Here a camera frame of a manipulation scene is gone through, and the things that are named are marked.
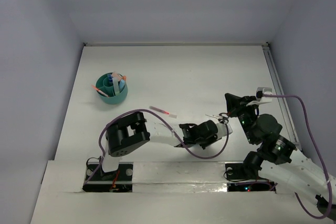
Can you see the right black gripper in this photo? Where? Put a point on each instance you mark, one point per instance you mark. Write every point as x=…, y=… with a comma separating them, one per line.
x=234, y=104

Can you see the black handled scissors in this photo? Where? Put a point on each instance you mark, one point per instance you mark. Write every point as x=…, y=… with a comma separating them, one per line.
x=222, y=118

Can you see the clear pen cap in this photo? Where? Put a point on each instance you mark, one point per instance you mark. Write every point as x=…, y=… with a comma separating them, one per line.
x=172, y=116

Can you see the pink gel pen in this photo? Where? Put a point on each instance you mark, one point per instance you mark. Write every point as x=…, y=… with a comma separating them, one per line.
x=159, y=110

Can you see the green highlighter marker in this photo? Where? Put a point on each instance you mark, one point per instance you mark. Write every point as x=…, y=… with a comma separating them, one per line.
x=115, y=82

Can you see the pink pencil sharpener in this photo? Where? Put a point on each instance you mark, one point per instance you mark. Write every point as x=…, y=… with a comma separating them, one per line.
x=116, y=75

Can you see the green round pen holder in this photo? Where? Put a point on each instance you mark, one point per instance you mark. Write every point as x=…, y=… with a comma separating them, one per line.
x=107, y=87

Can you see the blue highlighter marker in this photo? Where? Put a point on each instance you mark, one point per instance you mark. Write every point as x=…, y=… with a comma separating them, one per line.
x=121, y=84

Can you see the blue cap spray bottle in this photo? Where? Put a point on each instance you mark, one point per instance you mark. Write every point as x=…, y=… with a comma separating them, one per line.
x=110, y=78

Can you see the orange red pen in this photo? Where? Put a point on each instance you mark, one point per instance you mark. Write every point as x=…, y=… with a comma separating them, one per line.
x=100, y=91

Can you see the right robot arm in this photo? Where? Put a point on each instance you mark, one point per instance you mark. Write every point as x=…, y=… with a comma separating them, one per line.
x=277, y=158

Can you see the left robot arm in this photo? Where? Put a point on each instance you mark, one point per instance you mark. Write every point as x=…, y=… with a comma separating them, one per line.
x=131, y=130

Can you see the white foil front panel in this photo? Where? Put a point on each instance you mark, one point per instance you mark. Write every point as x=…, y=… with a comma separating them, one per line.
x=179, y=177

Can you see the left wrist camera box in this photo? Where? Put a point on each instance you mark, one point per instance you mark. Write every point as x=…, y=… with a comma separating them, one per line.
x=223, y=129

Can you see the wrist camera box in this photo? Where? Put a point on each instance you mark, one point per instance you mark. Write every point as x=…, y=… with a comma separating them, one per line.
x=223, y=129
x=261, y=97

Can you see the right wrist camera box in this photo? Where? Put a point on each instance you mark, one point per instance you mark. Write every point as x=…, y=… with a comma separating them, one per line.
x=261, y=97

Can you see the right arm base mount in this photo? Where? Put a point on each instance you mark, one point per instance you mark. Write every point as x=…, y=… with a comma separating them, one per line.
x=240, y=179

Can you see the metal side rail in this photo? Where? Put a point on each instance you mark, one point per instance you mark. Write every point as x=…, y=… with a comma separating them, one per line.
x=278, y=90

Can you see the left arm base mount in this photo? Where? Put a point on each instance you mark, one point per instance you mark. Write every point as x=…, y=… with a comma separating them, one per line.
x=119, y=181

